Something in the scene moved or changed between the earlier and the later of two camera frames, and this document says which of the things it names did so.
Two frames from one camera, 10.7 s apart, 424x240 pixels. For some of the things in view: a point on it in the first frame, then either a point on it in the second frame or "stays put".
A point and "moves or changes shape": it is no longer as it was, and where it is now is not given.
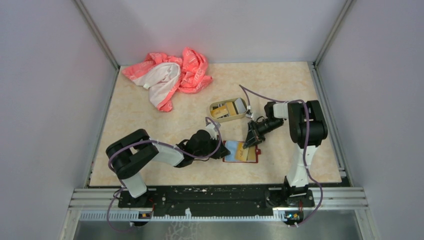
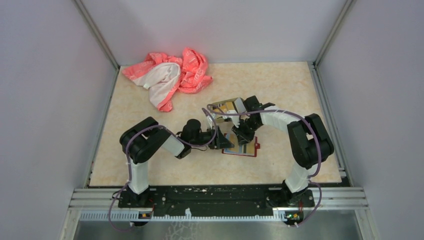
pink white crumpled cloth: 164,75 stays put
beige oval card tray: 230,109 stays put
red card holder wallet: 238,154 moves or changes shape
